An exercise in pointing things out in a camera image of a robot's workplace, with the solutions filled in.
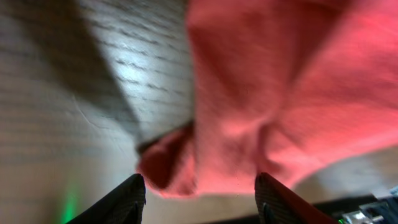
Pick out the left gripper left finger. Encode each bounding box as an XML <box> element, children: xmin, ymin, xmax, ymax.
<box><xmin>67</xmin><ymin>174</ymin><xmax>146</xmax><ymax>224</ymax></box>

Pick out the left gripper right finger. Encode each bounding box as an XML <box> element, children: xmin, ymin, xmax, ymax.
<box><xmin>254</xmin><ymin>172</ymin><xmax>338</xmax><ymax>224</ymax></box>

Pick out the red t-shirt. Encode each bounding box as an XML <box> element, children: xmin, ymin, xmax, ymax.
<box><xmin>137</xmin><ymin>0</ymin><xmax>397</xmax><ymax>197</ymax></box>

